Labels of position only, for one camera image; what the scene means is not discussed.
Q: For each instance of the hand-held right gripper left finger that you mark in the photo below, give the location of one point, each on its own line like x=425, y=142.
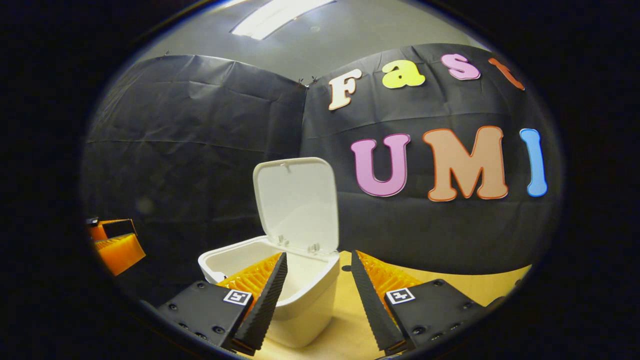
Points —
x=265, y=305

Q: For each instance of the black backdrop cloth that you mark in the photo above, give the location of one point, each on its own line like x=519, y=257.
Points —
x=200, y=150

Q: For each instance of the wooden desktop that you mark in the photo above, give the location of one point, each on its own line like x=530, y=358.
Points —
x=345, y=330

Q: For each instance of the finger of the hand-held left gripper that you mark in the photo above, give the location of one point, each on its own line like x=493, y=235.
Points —
x=120, y=255
x=117, y=228

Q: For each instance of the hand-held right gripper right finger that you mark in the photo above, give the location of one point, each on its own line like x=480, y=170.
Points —
x=372, y=305

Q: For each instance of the rectangular ceiling light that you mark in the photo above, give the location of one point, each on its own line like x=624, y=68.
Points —
x=280, y=15

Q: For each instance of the white desktop garbage bin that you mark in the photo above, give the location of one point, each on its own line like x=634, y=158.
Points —
x=300, y=210

